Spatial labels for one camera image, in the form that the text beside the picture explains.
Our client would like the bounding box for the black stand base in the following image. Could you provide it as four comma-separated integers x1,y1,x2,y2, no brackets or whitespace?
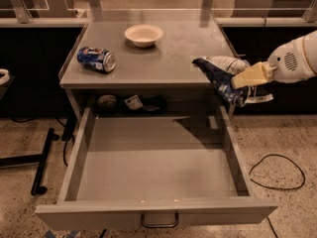
0,128,59,195

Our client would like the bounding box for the blue soda can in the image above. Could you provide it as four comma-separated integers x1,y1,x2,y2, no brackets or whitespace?
77,47,116,73

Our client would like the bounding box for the black floor cable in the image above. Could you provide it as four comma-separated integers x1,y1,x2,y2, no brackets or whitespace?
248,153,306,238

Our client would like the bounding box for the white bowl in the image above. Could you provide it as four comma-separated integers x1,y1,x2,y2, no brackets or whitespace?
125,24,163,48

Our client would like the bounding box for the grey open drawer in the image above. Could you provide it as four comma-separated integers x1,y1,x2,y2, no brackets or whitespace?
36,107,277,230

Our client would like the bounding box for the grey cabinet table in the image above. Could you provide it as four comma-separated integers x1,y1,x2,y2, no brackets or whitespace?
57,9,251,124

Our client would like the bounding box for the blue chip bag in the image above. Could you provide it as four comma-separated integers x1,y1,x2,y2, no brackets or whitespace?
192,56,273,107

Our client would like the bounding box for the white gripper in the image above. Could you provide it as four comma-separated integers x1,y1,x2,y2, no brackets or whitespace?
231,31,317,89

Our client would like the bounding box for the metal drawer handle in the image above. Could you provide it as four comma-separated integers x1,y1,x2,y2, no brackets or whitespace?
141,213,179,229

